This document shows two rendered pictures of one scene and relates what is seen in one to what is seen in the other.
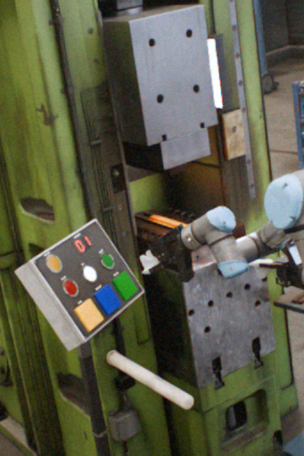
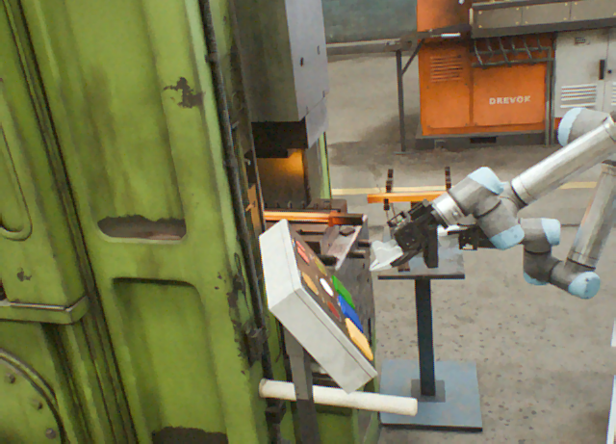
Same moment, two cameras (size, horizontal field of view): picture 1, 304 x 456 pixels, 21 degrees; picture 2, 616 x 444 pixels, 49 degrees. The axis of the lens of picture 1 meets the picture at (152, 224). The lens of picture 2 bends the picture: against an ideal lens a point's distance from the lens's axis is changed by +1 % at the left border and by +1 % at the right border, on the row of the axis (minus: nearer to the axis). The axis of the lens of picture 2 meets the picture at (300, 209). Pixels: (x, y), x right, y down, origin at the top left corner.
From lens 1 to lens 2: 1.63 m
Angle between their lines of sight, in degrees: 34
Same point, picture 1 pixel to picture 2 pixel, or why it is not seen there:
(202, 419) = (349, 420)
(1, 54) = (58, 20)
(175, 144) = (312, 117)
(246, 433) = (360, 419)
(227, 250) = (507, 216)
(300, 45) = not seen: hidden behind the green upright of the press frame
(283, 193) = not seen: outside the picture
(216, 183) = (294, 165)
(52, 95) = (198, 64)
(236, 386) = not seen: hidden behind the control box
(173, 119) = (310, 88)
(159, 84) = (300, 43)
